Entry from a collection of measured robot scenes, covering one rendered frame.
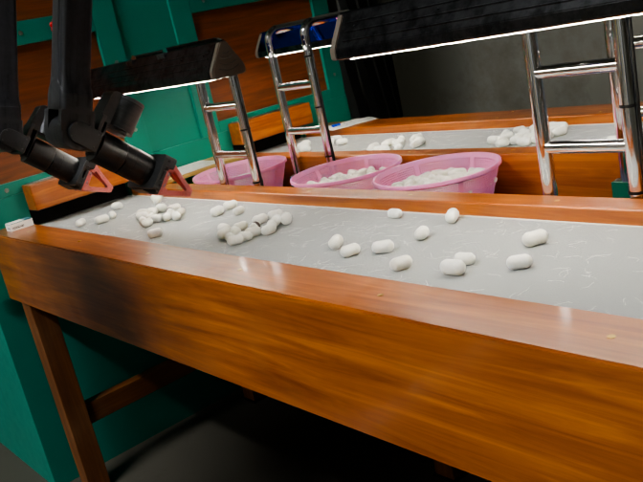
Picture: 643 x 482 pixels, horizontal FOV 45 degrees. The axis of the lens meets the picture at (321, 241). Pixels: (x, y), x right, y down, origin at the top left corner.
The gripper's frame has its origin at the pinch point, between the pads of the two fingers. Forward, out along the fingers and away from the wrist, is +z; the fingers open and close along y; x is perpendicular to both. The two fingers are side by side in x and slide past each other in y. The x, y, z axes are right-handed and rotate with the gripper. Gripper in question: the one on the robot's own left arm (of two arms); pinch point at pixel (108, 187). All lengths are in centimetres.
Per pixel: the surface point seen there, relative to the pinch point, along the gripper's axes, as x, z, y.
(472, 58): -131, 152, 55
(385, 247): 4, 13, -78
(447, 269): 7, 9, -95
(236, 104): -29.6, 17.2, -9.7
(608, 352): 17, -3, -128
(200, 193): -10.5, 26.2, 7.4
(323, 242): 3, 15, -61
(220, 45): -29.5, -3.5, -32.5
